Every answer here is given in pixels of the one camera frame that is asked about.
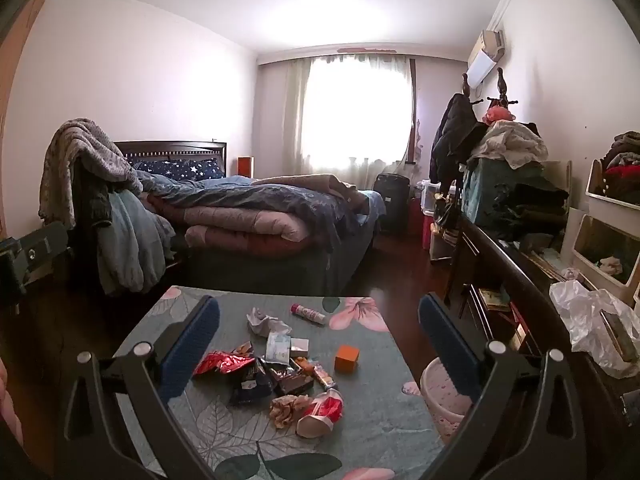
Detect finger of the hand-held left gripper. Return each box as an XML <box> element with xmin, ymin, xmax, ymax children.
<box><xmin>9</xmin><ymin>221</ymin><xmax>69</xmax><ymax>283</ymax></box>
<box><xmin>0</xmin><ymin>240</ymin><xmax>27</xmax><ymax>313</ymax></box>

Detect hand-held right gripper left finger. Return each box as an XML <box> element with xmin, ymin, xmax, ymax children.
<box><xmin>55</xmin><ymin>295</ymin><xmax>221</xmax><ymax>480</ymax></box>

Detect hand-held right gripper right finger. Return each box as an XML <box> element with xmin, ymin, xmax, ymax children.
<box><xmin>418</xmin><ymin>293</ymin><xmax>587</xmax><ymax>480</ymax></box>

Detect pink speckled trash bin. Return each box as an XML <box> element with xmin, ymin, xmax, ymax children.
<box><xmin>419</xmin><ymin>357</ymin><xmax>476</xmax><ymax>445</ymax></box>

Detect dark blue snack wrapper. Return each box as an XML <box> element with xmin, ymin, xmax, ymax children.
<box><xmin>227</xmin><ymin>357</ymin><xmax>276</xmax><ymax>407</ymax></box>

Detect light blue tissue packet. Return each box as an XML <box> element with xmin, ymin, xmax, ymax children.
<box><xmin>264</xmin><ymin>332</ymin><xmax>292</xmax><ymax>363</ymax></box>

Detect dark cigarette pack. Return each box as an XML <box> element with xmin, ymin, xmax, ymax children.
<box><xmin>267</xmin><ymin>362</ymin><xmax>315</xmax><ymax>396</ymax></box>

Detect red foil wrapper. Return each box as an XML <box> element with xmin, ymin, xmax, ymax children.
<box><xmin>192</xmin><ymin>350</ymin><xmax>256</xmax><ymax>377</ymax></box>

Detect dark garment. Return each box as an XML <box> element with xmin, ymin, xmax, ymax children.
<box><xmin>75</xmin><ymin>160</ymin><xmax>121</xmax><ymax>231</ymax></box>

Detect crumpled white tissue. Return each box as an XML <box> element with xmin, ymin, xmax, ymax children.
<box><xmin>246</xmin><ymin>307</ymin><xmax>292</xmax><ymax>338</ymax></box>

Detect light blue blanket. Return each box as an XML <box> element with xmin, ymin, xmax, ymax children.
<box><xmin>97</xmin><ymin>190</ymin><xmax>176</xmax><ymax>296</ymax></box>

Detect dark wooden dresser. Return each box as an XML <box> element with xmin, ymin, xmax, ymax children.
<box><xmin>445</xmin><ymin>215</ymin><xmax>640</xmax><ymax>480</ymax></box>

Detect grey knitted blanket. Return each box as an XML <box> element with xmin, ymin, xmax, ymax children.
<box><xmin>39</xmin><ymin>118</ymin><xmax>146</xmax><ymax>228</ymax></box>

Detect small orange box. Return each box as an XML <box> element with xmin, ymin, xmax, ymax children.
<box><xmin>334</xmin><ymin>345</ymin><xmax>361</xmax><ymax>374</ymax></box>

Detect crumpled brown paper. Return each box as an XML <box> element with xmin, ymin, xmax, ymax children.
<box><xmin>269</xmin><ymin>394</ymin><xmax>313</xmax><ymax>429</ymax></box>

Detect bed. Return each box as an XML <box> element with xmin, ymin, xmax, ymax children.
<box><xmin>165</xmin><ymin>175</ymin><xmax>386</xmax><ymax>297</ymax></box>

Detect pink and white tube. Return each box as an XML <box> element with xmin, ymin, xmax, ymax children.
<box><xmin>290</xmin><ymin>302</ymin><xmax>327</xmax><ymax>326</ymax></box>

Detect orange snack bar wrapper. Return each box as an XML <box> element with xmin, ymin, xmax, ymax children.
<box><xmin>294</xmin><ymin>356</ymin><xmax>338</xmax><ymax>392</ymax></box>

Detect red storage box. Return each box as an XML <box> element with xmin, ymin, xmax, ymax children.
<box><xmin>407</xmin><ymin>197</ymin><xmax>433</xmax><ymax>251</ymax></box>

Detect folded pink quilt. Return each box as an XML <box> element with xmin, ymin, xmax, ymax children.
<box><xmin>147</xmin><ymin>195</ymin><xmax>313</xmax><ymax>261</ymax></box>

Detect red white crumpled packet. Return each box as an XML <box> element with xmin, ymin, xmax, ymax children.
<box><xmin>296</xmin><ymin>388</ymin><xmax>345</xmax><ymax>438</ymax></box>

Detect white plastic bag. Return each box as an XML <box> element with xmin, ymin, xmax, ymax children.
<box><xmin>549</xmin><ymin>280</ymin><xmax>640</xmax><ymax>380</ymax></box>

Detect clear storage box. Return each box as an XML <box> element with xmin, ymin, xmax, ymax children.
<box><xmin>417</xmin><ymin>179</ymin><xmax>458</xmax><ymax>213</ymax></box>

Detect black suitcase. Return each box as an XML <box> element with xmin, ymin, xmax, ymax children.
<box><xmin>372</xmin><ymin>173</ymin><xmax>412</xmax><ymax>236</ymax></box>

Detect starry blue pillow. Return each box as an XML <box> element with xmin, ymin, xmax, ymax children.
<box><xmin>125</xmin><ymin>157</ymin><xmax>226</xmax><ymax>181</ymax></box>

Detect teal storage box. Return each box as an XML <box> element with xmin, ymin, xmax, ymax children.
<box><xmin>461</xmin><ymin>157</ymin><xmax>546</xmax><ymax>228</ymax></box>

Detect pile of dark clothes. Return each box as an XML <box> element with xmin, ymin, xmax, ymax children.
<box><xmin>492</xmin><ymin>180</ymin><xmax>571</xmax><ymax>233</ymax></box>

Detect dark wooden headboard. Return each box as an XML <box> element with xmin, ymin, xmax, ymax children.
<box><xmin>114</xmin><ymin>140</ymin><xmax>228</xmax><ymax>178</ymax></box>

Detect brown blanket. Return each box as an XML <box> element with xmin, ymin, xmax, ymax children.
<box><xmin>252</xmin><ymin>174</ymin><xmax>358</xmax><ymax>198</ymax></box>

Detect white shelf bins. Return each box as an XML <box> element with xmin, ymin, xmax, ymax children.
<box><xmin>570</xmin><ymin>157</ymin><xmax>640</xmax><ymax>306</ymax></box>

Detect black hanging jacket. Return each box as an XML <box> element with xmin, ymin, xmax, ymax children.
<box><xmin>429</xmin><ymin>92</ymin><xmax>488</xmax><ymax>183</ymax></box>

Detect pile of light clothes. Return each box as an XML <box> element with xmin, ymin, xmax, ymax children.
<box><xmin>467</xmin><ymin>120</ymin><xmax>550</xmax><ymax>170</ymax></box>

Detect pink hat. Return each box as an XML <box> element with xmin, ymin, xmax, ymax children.
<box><xmin>482</xmin><ymin>105</ymin><xmax>516</xmax><ymax>125</ymax></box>

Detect clothes in shelf bin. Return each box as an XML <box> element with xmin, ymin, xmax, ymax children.
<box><xmin>600</xmin><ymin>131</ymin><xmax>640</xmax><ymax>196</ymax></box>

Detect wooden coat rack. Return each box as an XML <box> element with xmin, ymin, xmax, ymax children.
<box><xmin>460</xmin><ymin>67</ymin><xmax>518</xmax><ymax>111</ymax></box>

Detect white air conditioner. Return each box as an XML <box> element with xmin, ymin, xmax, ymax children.
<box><xmin>465</xmin><ymin>29</ymin><xmax>507</xmax><ymax>86</ymax></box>

